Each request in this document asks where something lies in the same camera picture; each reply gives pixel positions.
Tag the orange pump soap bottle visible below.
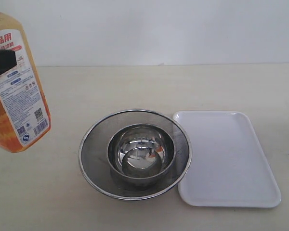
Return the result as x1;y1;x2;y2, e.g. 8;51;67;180
0;12;51;153

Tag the stainless steel bowl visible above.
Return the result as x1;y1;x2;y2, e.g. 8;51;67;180
107;124;176;188

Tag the steel mesh strainer basket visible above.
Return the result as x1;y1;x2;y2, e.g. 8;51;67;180
79;109;192;201

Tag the white plastic tray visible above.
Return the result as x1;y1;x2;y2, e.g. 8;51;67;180
173;111;281;208

